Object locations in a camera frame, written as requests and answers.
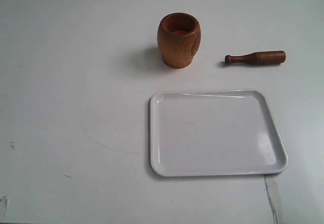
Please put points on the dark wooden pestle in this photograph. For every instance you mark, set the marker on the dark wooden pestle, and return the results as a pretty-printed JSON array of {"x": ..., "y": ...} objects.
[{"x": 258, "y": 58}]

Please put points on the wooden mortar cup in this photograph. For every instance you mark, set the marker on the wooden mortar cup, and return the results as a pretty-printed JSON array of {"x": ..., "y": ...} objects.
[{"x": 178, "y": 50}]

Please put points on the white rectangular plastic tray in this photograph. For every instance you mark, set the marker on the white rectangular plastic tray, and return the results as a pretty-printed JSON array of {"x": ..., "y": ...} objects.
[{"x": 220, "y": 133}]

